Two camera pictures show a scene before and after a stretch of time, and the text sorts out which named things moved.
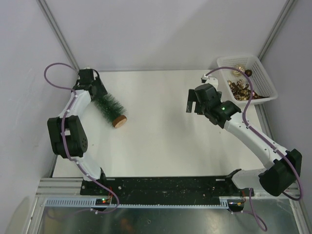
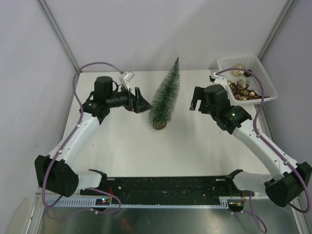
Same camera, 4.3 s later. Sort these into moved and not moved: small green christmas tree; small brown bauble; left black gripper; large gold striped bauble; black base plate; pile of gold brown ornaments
Moved: small green christmas tree; left black gripper
Not moved: black base plate; large gold striped bauble; pile of gold brown ornaments; small brown bauble
